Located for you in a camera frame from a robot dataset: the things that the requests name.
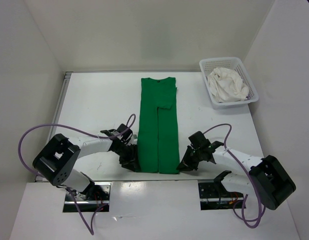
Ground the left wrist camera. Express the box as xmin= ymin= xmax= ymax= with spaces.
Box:
xmin=116 ymin=123 xmax=133 ymax=142

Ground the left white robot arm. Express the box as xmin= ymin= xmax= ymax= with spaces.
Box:
xmin=32 ymin=129 xmax=141 ymax=200

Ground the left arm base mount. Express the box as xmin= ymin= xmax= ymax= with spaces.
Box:
xmin=62 ymin=182 xmax=111 ymax=213

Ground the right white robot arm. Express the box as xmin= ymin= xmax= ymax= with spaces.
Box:
xmin=177 ymin=141 xmax=296 ymax=211

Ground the green t shirt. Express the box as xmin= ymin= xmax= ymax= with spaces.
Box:
xmin=137 ymin=77 xmax=180 ymax=175

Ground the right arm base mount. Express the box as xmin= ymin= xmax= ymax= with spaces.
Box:
xmin=198 ymin=180 xmax=244 ymax=211

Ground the white t shirt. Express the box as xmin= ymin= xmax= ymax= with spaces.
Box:
xmin=207 ymin=67 xmax=249 ymax=103

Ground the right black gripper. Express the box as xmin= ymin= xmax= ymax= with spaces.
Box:
xmin=176 ymin=145 xmax=203 ymax=172

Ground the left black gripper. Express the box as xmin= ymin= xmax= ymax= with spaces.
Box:
xmin=113 ymin=142 xmax=141 ymax=172

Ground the white plastic basket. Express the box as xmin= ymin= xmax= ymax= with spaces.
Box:
xmin=199 ymin=57 xmax=259 ymax=110

